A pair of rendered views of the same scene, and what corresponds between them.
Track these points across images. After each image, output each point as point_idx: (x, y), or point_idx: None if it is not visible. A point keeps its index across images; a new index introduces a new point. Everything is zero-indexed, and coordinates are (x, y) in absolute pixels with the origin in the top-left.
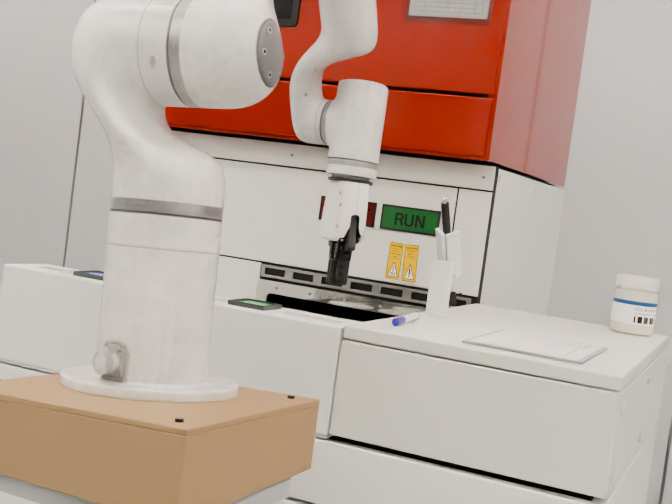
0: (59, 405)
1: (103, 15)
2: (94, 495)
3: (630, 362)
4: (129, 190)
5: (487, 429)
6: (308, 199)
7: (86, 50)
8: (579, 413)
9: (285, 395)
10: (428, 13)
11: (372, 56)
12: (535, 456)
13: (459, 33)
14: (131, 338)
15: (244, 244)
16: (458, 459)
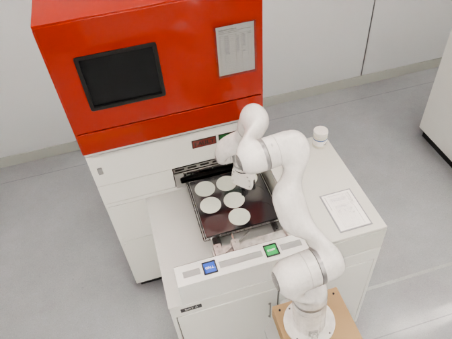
0: None
1: (298, 286)
2: None
3: (368, 201)
4: (314, 309)
5: (353, 248)
6: (185, 144)
7: (295, 295)
8: (377, 236)
9: (329, 292)
10: (229, 73)
11: (206, 95)
12: (365, 247)
13: (243, 77)
14: (318, 328)
15: (162, 167)
16: (345, 255)
